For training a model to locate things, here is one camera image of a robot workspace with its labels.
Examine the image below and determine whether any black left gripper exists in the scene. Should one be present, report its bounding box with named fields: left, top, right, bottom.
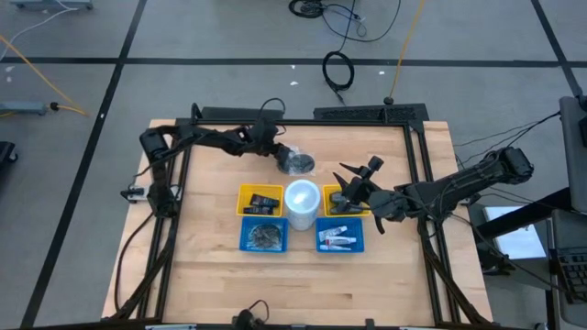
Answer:
left=249, top=119, right=294, bottom=173

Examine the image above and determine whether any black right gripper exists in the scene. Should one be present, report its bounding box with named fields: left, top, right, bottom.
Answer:
left=331, top=155, right=412, bottom=235

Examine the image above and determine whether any bagged black round brush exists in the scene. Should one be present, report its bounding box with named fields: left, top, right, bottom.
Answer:
left=277, top=145, right=317, bottom=178
left=247, top=223, right=283, bottom=251

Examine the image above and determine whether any large navy blue tube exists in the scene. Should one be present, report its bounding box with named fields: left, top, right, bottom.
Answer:
left=249, top=192, right=281, bottom=208

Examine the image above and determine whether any yellow plastic slotted basket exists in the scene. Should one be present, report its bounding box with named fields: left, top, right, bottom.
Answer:
left=322, top=183, right=371, bottom=217
left=236, top=182, right=285, bottom=217

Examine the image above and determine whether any white wipes canister yellow label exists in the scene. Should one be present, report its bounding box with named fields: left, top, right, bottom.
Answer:
left=283, top=178, right=321, bottom=232

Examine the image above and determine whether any blue plastic slotted basket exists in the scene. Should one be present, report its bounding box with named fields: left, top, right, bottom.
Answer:
left=315, top=216, right=366, bottom=254
left=238, top=215, right=290, bottom=254

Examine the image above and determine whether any black perforated plate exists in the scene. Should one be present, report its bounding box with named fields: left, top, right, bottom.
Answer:
left=313, top=103, right=430, bottom=134

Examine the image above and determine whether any black flat plate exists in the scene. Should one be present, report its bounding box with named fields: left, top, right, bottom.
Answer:
left=200, top=105, right=285, bottom=123

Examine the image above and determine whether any small black hub box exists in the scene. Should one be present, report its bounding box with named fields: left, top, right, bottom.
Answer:
left=119, top=185, right=149, bottom=204

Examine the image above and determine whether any white paper sheet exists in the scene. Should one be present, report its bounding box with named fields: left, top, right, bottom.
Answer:
left=483, top=204, right=550, bottom=261

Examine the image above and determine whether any gray side desk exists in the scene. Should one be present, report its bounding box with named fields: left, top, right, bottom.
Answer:
left=549, top=94, right=587, bottom=329

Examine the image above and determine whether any black laptop keyboard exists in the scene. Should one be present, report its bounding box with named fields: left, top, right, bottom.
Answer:
left=552, top=249, right=587, bottom=304

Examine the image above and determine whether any gray power strip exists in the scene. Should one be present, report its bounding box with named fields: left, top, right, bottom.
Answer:
left=0, top=100, right=50, bottom=116
left=9, top=0, right=95, bottom=11

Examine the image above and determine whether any black wheeled base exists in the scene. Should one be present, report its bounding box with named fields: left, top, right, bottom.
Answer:
left=0, top=140, right=19, bottom=167

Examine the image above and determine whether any black aluminium table frame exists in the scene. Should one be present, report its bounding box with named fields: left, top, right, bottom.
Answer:
left=103, top=103, right=494, bottom=330

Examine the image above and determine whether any black coiled floor cable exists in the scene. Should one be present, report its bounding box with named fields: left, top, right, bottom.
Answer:
left=321, top=49, right=357, bottom=105

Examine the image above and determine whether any yellow hanging cable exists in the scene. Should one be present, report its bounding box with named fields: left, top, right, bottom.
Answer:
left=388, top=0, right=428, bottom=100

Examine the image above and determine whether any black floor cable bundle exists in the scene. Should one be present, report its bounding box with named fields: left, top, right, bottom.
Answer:
left=287, top=0, right=403, bottom=45

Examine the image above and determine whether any black table-level camera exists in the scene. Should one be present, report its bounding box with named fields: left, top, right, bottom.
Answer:
left=231, top=300, right=271, bottom=330

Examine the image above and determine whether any yellow floor cable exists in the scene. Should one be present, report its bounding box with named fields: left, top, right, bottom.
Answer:
left=0, top=34, right=89, bottom=117

